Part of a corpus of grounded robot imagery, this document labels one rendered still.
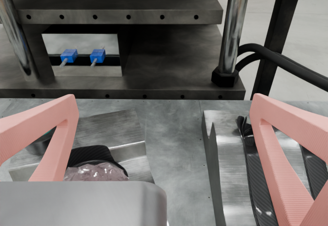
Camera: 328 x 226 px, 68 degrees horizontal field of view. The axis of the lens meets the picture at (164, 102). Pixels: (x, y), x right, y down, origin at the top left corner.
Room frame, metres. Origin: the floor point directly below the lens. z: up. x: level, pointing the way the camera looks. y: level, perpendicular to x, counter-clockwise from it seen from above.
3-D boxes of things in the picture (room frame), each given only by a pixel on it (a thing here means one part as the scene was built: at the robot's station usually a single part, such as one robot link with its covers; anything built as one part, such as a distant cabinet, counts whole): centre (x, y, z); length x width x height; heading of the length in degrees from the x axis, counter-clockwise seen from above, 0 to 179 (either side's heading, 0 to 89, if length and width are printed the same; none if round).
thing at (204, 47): (1.16, 0.34, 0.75); 1.30 x 0.84 x 0.06; 88
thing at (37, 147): (0.36, 0.25, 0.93); 0.08 x 0.08 x 0.04
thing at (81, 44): (1.08, 0.29, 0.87); 0.50 x 0.27 x 0.17; 178
